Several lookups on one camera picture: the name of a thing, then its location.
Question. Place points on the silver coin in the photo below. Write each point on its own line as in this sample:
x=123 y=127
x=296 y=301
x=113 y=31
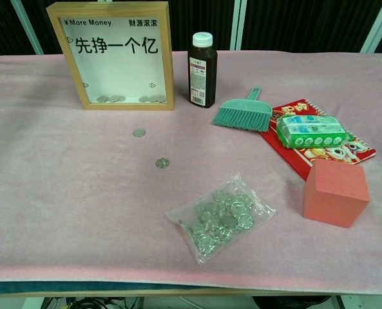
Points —
x=162 y=163
x=155 y=99
x=102 y=98
x=143 y=99
x=115 y=98
x=139 y=132

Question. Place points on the teal mini broom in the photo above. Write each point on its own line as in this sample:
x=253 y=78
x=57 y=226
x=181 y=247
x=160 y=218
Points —
x=242 y=112

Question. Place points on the clear bag of coins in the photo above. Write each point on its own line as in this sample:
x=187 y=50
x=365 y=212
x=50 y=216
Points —
x=219 y=219

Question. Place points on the dark bottle white cap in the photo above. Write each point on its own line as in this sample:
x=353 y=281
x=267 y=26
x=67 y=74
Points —
x=202 y=74

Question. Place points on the red printed envelope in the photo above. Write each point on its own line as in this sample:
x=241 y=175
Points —
x=290 y=154

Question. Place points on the pink table cloth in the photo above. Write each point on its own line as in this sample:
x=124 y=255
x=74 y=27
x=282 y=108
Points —
x=81 y=209

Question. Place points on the green tissue pack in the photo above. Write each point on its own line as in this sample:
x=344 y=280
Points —
x=313 y=130

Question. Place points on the coral foam cube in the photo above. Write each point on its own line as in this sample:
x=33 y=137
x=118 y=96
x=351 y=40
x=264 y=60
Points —
x=335 y=196

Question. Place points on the teal under cloth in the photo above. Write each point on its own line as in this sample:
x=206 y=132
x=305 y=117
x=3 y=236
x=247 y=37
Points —
x=49 y=287

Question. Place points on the wooden frame money box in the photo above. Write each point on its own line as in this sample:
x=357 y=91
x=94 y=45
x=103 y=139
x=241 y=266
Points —
x=113 y=64

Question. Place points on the white frame post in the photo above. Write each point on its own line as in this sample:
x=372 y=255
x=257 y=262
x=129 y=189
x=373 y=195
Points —
x=238 y=25
x=28 y=27
x=376 y=29

